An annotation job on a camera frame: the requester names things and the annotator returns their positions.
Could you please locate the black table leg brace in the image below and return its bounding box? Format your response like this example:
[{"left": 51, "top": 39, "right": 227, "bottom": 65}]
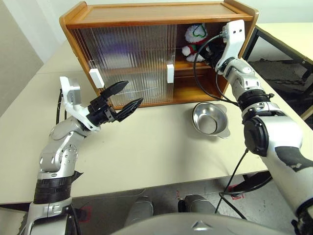
[{"left": 228, "top": 171, "right": 272, "bottom": 199}]

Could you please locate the thin black hanging cable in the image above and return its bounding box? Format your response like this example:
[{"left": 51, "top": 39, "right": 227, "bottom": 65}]
[{"left": 214, "top": 149, "right": 273, "bottom": 220}]

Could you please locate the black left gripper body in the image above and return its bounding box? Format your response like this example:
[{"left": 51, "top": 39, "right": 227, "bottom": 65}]
[{"left": 87, "top": 94, "right": 118, "bottom": 126}]

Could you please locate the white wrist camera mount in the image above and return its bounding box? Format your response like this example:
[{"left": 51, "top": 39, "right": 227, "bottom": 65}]
[
  {"left": 215, "top": 19, "right": 246, "bottom": 71},
  {"left": 59, "top": 76, "right": 101, "bottom": 133}
]

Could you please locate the silver robot torso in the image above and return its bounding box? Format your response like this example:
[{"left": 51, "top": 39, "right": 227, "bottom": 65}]
[{"left": 117, "top": 212, "right": 296, "bottom": 235}]

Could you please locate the ribbed clear sliding door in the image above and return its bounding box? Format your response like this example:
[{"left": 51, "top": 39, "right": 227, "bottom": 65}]
[
  {"left": 69, "top": 25, "right": 176, "bottom": 108},
  {"left": 73, "top": 23, "right": 178, "bottom": 103}
]

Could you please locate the wooden cabinet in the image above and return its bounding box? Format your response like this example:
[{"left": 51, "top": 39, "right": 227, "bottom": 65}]
[{"left": 59, "top": 0, "right": 260, "bottom": 110}]

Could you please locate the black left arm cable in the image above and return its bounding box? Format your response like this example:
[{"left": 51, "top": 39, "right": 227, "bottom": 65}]
[{"left": 56, "top": 89, "right": 68, "bottom": 125}]

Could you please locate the grey rounded robot leg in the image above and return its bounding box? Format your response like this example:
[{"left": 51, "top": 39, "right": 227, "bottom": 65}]
[
  {"left": 124, "top": 195, "right": 154, "bottom": 227},
  {"left": 178, "top": 194, "right": 216, "bottom": 216}
]

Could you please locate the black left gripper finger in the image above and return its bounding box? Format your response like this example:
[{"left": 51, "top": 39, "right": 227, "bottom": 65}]
[
  {"left": 98, "top": 80, "right": 130, "bottom": 99},
  {"left": 115, "top": 97, "right": 144, "bottom": 122}
]

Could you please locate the white plush dog toy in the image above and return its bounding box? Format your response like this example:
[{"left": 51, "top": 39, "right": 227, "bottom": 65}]
[{"left": 181, "top": 23, "right": 211, "bottom": 63}]

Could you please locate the stainless steel bowl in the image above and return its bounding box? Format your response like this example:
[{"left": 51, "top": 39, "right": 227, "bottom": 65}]
[{"left": 192, "top": 102, "right": 231, "bottom": 140}]

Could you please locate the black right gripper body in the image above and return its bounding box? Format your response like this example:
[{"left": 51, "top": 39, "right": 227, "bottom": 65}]
[{"left": 207, "top": 43, "right": 225, "bottom": 68}]

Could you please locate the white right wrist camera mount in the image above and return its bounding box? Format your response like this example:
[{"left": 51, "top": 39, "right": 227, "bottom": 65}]
[{"left": 215, "top": 19, "right": 246, "bottom": 71}]

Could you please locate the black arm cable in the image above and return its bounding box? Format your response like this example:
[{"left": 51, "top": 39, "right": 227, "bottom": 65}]
[
  {"left": 193, "top": 33, "right": 242, "bottom": 107},
  {"left": 56, "top": 89, "right": 68, "bottom": 125}
]

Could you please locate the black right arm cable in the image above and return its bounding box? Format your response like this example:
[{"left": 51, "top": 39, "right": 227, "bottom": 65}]
[{"left": 193, "top": 33, "right": 242, "bottom": 107}]

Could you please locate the white door handle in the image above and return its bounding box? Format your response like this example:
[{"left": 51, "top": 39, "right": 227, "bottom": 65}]
[
  {"left": 89, "top": 69, "right": 105, "bottom": 89},
  {"left": 166, "top": 64, "right": 175, "bottom": 84}
]

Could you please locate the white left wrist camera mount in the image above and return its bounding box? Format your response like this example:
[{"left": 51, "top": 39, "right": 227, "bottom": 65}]
[{"left": 59, "top": 76, "right": 101, "bottom": 133}]

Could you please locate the beige table with black frame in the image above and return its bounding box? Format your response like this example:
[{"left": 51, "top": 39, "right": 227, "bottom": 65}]
[{"left": 242, "top": 23, "right": 313, "bottom": 120}]

